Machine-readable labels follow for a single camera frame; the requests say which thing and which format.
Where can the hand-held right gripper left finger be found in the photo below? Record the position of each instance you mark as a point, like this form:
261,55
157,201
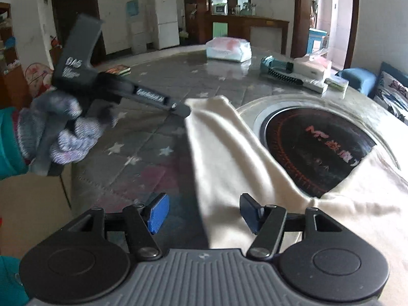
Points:
157,213

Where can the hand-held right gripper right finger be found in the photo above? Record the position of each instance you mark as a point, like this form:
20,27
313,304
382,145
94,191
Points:
251,212

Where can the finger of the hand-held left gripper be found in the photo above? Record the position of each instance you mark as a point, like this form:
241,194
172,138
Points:
159,100

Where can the cream shirt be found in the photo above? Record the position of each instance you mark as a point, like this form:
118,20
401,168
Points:
223,153

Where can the person's left hand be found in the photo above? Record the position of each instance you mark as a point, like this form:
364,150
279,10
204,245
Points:
68,146

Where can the colourful book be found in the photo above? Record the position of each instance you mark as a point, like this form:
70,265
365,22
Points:
118,69

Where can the pink floral cushion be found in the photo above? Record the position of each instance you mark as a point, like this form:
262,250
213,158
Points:
38,78

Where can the dark wooden door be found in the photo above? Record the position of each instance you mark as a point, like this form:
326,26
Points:
73,6

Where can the white water dispenser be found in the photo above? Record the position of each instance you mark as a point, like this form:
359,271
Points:
137,35

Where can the black round induction cooktop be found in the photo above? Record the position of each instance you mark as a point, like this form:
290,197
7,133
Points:
302,153

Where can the white refrigerator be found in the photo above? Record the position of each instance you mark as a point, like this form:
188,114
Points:
165,19

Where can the white plastic tissue pack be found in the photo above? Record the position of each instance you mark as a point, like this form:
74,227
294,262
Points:
228,49

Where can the wooden shelf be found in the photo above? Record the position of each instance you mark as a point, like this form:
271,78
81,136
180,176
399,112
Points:
4,32

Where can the white microwave oven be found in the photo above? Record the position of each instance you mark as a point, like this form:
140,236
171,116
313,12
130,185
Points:
220,9

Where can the dark wooden cabinet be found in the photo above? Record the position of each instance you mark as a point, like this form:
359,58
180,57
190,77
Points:
242,25

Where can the teal brush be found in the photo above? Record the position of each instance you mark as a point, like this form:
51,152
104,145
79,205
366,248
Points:
274,65

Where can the cardboard box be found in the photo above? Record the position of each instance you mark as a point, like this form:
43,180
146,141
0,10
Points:
32,213

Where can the white flat box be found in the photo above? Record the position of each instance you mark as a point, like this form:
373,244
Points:
314,86

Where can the white pink tissue packet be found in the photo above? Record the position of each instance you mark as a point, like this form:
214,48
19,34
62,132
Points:
312,67

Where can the person's teal jacket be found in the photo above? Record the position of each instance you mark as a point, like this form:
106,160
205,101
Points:
9,280

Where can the blue sofa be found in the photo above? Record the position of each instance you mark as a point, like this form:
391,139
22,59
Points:
358,81

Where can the light blue cabinet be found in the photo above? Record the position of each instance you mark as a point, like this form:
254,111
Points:
317,40

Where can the butterfly print pillow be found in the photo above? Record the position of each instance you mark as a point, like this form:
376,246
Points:
393,95

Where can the brown wooden door frame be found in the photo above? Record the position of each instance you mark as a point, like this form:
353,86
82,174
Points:
301,16

